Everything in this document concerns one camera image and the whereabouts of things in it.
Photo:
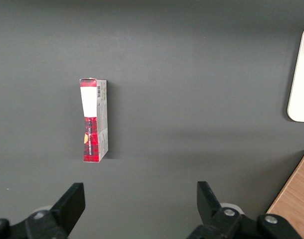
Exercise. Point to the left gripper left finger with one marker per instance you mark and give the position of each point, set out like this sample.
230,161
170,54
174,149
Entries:
67,206

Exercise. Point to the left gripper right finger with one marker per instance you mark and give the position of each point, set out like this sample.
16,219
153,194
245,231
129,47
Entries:
209,209

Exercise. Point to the red plaid cardboard box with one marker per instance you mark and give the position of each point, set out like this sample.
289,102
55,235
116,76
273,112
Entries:
93,124

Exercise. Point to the wooden drawer box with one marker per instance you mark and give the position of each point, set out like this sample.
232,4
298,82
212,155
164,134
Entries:
295,199

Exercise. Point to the white board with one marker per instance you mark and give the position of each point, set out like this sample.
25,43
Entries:
301,94

